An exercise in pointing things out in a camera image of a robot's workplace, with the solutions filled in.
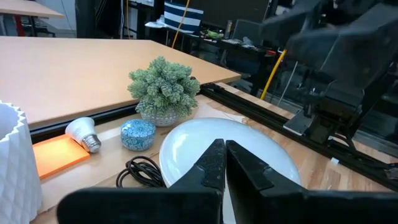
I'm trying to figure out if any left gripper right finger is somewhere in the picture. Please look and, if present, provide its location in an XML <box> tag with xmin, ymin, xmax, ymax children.
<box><xmin>226</xmin><ymin>139</ymin><xmax>398</xmax><ymax>224</ymax></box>

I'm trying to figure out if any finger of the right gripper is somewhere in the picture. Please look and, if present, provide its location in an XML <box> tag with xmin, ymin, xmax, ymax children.
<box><xmin>261</xmin><ymin>11</ymin><xmax>312</xmax><ymax>44</ymax></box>

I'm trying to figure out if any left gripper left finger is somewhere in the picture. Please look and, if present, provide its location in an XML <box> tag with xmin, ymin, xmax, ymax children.
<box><xmin>57</xmin><ymin>139</ymin><xmax>225</xmax><ymax>224</ymax></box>

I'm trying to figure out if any large white reflector lightbulb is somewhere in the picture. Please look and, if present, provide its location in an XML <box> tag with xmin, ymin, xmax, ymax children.
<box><xmin>159</xmin><ymin>117</ymin><xmax>302</xmax><ymax>224</ymax></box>

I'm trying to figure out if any small white lightbulb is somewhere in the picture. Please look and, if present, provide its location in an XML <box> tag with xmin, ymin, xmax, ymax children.
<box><xmin>64</xmin><ymin>116</ymin><xmax>103</xmax><ymax>154</ymax></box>

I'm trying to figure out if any thick yellow tube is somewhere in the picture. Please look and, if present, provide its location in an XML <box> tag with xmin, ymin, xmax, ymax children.
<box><xmin>260</xmin><ymin>49</ymin><xmax>287</xmax><ymax>101</ymax></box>

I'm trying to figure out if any blue patterned round tin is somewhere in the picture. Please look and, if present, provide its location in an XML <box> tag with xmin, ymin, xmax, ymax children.
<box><xmin>120</xmin><ymin>119</ymin><xmax>157</xmax><ymax>152</ymax></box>

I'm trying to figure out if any orange sticky note pad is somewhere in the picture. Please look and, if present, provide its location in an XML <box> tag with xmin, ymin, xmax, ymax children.
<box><xmin>32</xmin><ymin>134</ymin><xmax>91</xmax><ymax>180</ymax></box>

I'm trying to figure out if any navy white striped box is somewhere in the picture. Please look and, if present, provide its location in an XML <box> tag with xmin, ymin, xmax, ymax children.
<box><xmin>164</xmin><ymin>1</ymin><xmax>205</xmax><ymax>34</ymax></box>

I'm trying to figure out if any green plant in patterned pot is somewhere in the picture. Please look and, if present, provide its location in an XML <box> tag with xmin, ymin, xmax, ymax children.
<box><xmin>127</xmin><ymin>55</ymin><xmax>201</xmax><ymax>128</ymax></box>

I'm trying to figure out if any crumpled white cloth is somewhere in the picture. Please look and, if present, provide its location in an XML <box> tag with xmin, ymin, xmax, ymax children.
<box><xmin>145</xmin><ymin>14</ymin><xmax>166</xmax><ymax>29</ymax></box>

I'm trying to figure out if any white ribbed organizer container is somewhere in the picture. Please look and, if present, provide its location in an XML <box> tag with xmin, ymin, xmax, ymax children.
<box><xmin>0</xmin><ymin>100</ymin><xmax>43</xmax><ymax>224</ymax></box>

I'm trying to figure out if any tan laminate table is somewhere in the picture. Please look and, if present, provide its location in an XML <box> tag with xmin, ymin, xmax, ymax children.
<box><xmin>0</xmin><ymin>36</ymin><xmax>242</xmax><ymax>130</ymax></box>

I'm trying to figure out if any wooden table with red legs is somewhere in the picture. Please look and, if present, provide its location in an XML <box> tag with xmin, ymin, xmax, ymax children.
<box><xmin>0</xmin><ymin>0</ymin><xmax>65</xmax><ymax>37</ymax></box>

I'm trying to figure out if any black aluminium frame rail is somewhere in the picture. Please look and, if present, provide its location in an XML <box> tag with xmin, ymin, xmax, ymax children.
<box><xmin>29</xmin><ymin>103</ymin><xmax>139</xmax><ymax>144</ymax></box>
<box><xmin>200</xmin><ymin>82</ymin><xmax>398</xmax><ymax>191</ymax></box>

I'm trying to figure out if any thin yellow cable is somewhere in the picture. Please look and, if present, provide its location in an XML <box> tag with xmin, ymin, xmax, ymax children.
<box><xmin>172</xmin><ymin>0</ymin><xmax>191</xmax><ymax>49</ymax></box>

